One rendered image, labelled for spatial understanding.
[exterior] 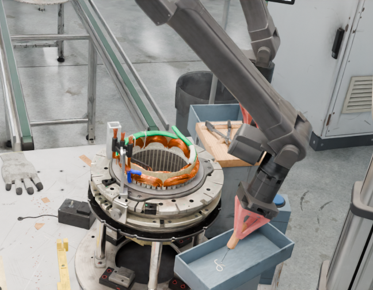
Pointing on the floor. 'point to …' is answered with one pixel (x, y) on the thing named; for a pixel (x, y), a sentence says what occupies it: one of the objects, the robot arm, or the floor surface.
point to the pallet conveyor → (127, 86)
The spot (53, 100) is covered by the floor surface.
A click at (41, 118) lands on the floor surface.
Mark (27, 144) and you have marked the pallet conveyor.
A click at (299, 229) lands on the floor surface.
